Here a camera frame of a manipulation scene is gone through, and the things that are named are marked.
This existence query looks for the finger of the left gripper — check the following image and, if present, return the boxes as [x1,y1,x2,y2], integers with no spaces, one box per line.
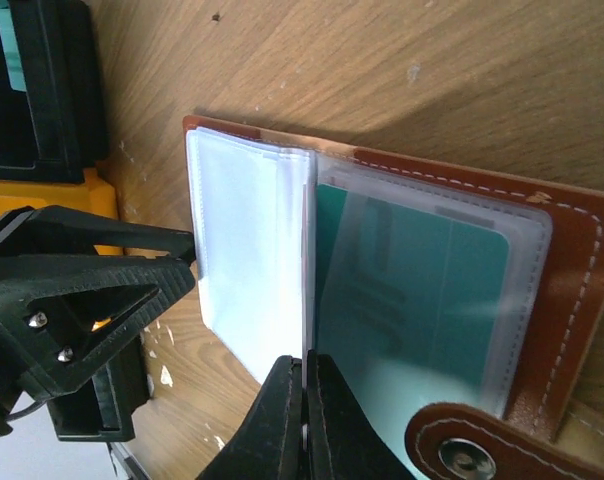
[0,206,196,400]

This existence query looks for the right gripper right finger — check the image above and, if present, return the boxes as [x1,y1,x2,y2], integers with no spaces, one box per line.
[306,352,413,479]

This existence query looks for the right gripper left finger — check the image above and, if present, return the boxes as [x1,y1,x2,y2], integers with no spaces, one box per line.
[198,356,302,479]

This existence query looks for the teal credit card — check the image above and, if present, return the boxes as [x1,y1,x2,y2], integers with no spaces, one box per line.
[317,185,511,467]

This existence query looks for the brown leather card holder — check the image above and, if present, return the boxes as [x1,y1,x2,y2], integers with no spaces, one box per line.
[183,116,604,479]

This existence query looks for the black bin with teal cards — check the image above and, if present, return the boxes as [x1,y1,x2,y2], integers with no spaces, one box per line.
[0,1,109,168]

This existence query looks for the teal card stack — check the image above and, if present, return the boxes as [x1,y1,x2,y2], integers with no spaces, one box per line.
[0,1,26,93]

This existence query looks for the orange plastic bin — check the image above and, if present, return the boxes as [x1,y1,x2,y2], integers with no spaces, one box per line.
[0,167,128,259]

